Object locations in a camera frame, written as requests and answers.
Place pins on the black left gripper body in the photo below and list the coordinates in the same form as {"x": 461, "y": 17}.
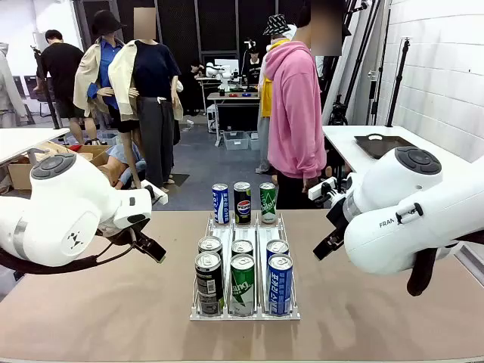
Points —
{"x": 125, "y": 232}

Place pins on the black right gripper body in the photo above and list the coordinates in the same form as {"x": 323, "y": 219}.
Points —
{"x": 336, "y": 221}

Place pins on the blue Pocari Sweat can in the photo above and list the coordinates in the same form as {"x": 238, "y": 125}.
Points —
{"x": 278, "y": 246}
{"x": 280, "y": 291}
{"x": 220, "y": 206}

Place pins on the black Pepsi can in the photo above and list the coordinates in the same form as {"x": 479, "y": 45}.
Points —
{"x": 210, "y": 244}
{"x": 242, "y": 206}
{"x": 209, "y": 287}

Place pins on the dark brown serving tray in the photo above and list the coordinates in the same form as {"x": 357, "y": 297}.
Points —
{"x": 378, "y": 147}

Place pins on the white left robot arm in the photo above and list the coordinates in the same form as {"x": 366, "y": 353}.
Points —
{"x": 56, "y": 211}

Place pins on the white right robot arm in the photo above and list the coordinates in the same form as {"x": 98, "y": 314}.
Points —
{"x": 416, "y": 211}

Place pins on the pink-sleeved right forearm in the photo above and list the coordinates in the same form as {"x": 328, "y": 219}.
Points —
{"x": 314, "y": 159}

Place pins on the person in pink hoodie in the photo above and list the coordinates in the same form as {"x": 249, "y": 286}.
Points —
{"x": 291, "y": 113}

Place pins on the person in dark clothes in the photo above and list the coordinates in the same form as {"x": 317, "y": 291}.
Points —
{"x": 194, "y": 87}

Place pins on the seated person in black shirt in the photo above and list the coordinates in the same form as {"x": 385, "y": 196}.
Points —
{"x": 251, "y": 68}

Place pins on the person in black t-shirt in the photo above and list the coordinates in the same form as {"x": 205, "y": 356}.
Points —
{"x": 60, "y": 68}

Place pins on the person's right hand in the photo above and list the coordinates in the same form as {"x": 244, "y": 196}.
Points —
{"x": 311, "y": 184}

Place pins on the lying mannequin in denim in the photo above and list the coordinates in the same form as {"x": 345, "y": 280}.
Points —
{"x": 125, "y": 166}

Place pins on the green Chilsung cider can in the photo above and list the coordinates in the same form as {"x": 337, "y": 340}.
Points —
{"x": 242, "y": 291}
{"x": 242, "y": 247}
{"x": 267, "y": 206}

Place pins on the white table with rounded corner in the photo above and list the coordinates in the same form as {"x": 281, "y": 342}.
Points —
{"x": 340, "y": 140}

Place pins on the white can dispenser rack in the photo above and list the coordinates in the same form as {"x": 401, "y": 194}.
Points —
{"x": 246, "y": 317}

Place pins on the brown cardboard box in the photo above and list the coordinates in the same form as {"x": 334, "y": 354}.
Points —
{"x": 19, "y": 175}

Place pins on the mannequin with navy top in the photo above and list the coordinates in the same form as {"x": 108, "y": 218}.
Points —
{"x": 155, "y": 113}

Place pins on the clear plastic crate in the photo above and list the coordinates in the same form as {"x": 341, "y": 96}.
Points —
{"x": 236, "y": 141}

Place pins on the white table with slim leg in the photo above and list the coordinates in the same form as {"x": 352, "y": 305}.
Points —
{"x": 22, "y": 138}

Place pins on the black upright light stand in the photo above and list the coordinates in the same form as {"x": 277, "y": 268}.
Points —
{"x": 397, "y": 87}

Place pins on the grey background work table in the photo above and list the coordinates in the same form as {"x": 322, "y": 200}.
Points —
{"x": 234, "y": 97}

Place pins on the mannequin with blue shirt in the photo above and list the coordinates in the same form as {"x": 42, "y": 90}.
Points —
{"x": 102, "y": 64}

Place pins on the black leaning pole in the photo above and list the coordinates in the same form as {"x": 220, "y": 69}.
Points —
{"x": 361, "y": 53}

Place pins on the black office chair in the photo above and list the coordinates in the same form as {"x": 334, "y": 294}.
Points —
{"x": 30, "y": 85}

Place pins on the small white background robot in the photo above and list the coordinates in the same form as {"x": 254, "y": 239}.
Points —
{"x": 216, "y": 71}

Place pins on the mannequin in grey hoodie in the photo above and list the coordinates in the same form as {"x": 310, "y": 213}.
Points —
{"x": 5, "y": 87}

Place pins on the patterned black bucket hat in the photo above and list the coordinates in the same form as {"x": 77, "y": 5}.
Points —
{"x": 276, "y": 24}

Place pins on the white board on stand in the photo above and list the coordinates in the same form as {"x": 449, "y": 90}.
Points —
{"x": 39, "y": 41}

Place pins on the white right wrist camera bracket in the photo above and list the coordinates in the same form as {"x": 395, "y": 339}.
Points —
{"x": 321, "y": 189}

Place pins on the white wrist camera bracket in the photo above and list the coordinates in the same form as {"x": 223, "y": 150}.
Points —
{"x": 321, "y": 189}
{"x": 157, "y": 194}

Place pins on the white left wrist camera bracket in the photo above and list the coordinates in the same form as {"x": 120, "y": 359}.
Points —
{"x": 157, "y": 194}

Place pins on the black camera on tripod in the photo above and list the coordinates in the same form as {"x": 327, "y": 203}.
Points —
{"x": 337, "y": 115}

